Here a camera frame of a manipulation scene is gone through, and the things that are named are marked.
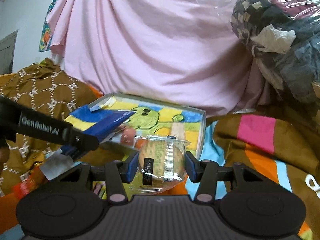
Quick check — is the red meat snack packet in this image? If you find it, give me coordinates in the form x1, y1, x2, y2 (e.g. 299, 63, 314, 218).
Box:
12, 165, 48, 200

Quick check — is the cartoon wall poster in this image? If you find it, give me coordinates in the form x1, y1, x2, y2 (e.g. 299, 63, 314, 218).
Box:
39, 0, 57, 52

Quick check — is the colourful cartoon bedspread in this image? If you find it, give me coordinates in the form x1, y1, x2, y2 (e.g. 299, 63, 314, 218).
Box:
0, 89, 320, 240

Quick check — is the pink bed sheet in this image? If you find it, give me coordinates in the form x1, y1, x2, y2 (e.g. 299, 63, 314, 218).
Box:
47, 0, 270, 116

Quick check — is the grey tray with cartoon drawing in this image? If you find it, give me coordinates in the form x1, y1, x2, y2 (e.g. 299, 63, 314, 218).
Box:
65, 93, 206, 158

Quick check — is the red pink candy packet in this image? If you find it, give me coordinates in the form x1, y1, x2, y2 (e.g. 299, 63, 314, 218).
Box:
119, 125, 136, 146

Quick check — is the plastic bag of clothes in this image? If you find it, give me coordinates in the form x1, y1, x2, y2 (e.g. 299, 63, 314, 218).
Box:
231, 0, 319, 103

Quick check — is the brown patterned PF blanket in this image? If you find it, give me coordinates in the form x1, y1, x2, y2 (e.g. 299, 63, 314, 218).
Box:
1, 58, 97, 196

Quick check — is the round cracker packet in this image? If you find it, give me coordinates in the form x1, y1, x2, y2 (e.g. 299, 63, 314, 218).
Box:
129, 135, 190, 195

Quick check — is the blue snack packet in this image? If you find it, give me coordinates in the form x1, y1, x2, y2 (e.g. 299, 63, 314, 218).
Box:
85, 110, 136, 142

